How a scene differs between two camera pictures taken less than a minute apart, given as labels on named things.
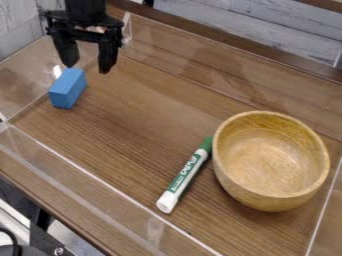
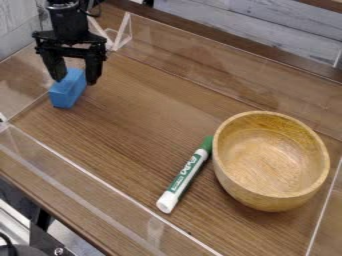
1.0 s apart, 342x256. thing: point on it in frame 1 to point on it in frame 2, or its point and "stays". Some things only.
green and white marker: [167, 202] stays
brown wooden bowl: [272, 160] stays
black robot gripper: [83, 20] to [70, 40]
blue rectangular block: [68, 87] stays
